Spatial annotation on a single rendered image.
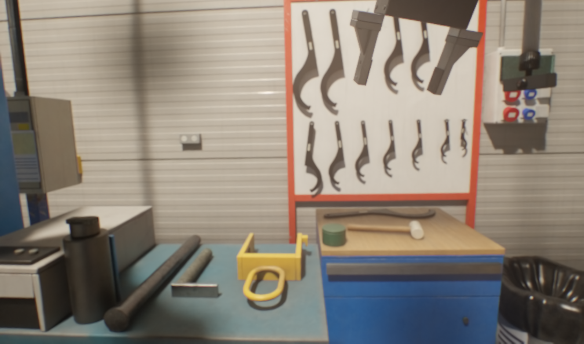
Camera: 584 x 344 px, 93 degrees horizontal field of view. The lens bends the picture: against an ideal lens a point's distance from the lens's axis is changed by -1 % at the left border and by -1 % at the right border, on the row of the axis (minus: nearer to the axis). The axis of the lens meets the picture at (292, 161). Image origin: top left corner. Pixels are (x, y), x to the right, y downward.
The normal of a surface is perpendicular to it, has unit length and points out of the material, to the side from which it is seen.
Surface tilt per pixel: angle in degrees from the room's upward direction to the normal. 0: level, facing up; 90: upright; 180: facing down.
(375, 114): 90
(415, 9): 114
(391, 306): 90
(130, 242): 90
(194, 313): 0
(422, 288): 90
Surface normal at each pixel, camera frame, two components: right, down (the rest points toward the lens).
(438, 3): 0.10, 0.51
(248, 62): -0.04, 0.13
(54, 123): 1.00, -0.01
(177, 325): -0.02, -0.99
